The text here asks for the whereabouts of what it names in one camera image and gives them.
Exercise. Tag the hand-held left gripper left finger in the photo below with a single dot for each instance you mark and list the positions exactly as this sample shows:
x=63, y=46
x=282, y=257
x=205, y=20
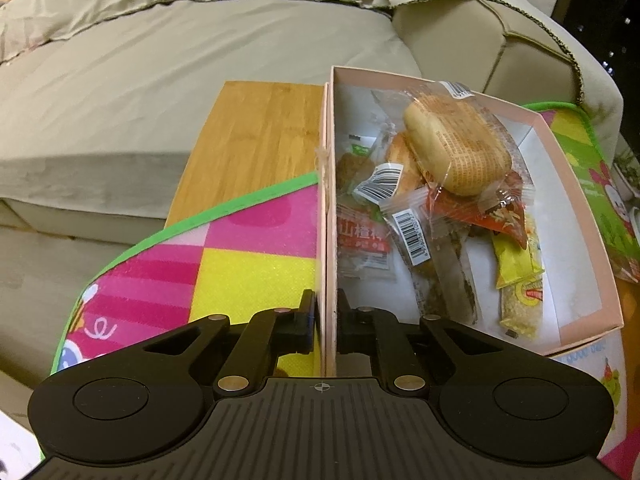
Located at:
x=306, y=321

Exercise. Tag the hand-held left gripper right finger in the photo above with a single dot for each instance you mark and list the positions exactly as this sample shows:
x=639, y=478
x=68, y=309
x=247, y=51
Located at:
x=346, y=321

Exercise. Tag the clear brown bar packet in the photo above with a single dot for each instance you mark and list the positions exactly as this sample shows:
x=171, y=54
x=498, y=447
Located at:
x=445, y=280

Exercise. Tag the small bread packet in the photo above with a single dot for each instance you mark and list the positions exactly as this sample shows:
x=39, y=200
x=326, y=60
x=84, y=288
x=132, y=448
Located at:
x=397, y=170

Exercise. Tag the grain bar packet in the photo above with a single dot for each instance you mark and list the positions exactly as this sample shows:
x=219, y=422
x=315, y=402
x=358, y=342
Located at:
x=522, y=310

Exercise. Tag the red orange snack packet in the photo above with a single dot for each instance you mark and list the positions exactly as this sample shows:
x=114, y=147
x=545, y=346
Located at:
x=492, y=220

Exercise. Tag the yellow snack packet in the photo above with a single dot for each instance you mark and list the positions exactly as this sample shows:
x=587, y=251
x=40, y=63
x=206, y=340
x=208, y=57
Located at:
x=515, y=255

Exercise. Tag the round bread bun packet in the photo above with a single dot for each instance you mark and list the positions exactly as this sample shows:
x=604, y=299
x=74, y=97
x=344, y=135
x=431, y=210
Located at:
x=457, y=145

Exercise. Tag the pink cardboard box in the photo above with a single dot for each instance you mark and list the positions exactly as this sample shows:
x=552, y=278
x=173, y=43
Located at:
x=575, y=240

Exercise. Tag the colourful checked play mat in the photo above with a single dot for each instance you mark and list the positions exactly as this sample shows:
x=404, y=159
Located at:
x=240, y=285

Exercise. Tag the heart lollipop packet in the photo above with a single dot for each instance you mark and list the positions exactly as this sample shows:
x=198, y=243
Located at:
x=360, y=240

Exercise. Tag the beige sofa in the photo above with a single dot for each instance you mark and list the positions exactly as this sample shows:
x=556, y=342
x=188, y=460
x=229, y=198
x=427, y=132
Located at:
x=150, y=110

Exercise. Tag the white flat object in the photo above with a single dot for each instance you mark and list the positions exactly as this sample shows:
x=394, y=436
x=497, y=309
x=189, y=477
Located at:
x=15, y=450

